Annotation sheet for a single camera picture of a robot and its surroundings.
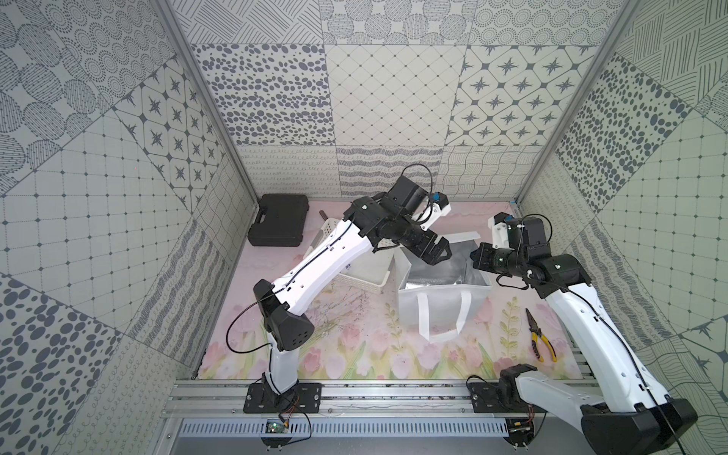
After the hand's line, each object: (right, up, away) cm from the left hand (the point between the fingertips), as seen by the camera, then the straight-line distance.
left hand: (437, 237), depth 68 cm
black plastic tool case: (-52, +5, +40) cm, 66 cm away
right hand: (+11, -6, +7) cm, 14 cm away
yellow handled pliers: (+34, -30, +16) cm, 48 cm away
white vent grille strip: (-22, -48, +2) cm, 53 cm away
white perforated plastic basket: (-17, -13, +30) cm, 37 cm away
